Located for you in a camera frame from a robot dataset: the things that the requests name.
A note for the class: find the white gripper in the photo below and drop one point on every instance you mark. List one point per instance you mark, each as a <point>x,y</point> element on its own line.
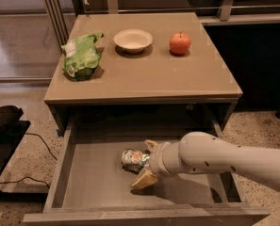
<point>156,160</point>

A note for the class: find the metal railing frame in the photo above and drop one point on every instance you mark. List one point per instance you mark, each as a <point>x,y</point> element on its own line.
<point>211,12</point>

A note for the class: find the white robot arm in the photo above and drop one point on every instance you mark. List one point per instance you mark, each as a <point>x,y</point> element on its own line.
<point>202,153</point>

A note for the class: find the red apple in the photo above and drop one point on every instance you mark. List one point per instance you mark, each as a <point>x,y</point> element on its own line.
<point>179,43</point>

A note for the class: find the green chip bag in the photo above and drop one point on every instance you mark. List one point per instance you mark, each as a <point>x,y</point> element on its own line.
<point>81,56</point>

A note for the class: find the white paper bowl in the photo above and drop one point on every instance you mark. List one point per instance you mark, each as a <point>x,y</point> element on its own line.
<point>133,41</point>

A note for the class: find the crushed 7up can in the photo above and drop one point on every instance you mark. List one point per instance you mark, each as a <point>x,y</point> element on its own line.
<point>134,160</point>

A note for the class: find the black chair base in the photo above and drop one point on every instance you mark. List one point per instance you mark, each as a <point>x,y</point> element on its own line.
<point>12,131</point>

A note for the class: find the open grey top drawer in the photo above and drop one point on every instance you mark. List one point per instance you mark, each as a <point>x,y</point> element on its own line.
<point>90,187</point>

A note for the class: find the grey cabinet counter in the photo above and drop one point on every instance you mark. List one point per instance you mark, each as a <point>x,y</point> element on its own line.
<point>155,76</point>

